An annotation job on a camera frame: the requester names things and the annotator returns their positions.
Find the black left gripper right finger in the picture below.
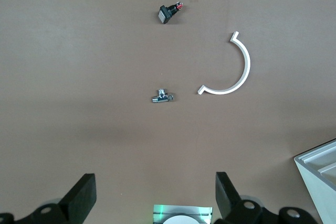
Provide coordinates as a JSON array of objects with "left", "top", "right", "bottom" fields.
[{"left": 215, "top": 172, "right": 264, "bottom": 224}]

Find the grey drawer cabinet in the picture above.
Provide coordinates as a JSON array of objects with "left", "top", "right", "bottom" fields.
[{"left": 293, "top": 138, "right": 336, "bottom": 224}]

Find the chrome metal tee fitting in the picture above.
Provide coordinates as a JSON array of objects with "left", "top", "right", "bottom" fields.
[{"left": 151, "top": 89, "right": 174, "bottom": 104}]

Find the black square push button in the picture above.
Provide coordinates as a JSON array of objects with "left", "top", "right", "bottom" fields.
[{"left": 158, "top": 2, "right": 184, "bottom": 25}]

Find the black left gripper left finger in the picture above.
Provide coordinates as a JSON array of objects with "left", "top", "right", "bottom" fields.
[{"left": 31, "top": 173, "right": 97, "bottom": 224}]

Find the white semicircular pipe clamp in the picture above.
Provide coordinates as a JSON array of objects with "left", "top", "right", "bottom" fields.
[{"left": 196, "top": 31, "right": 251, "bottom": 95}]

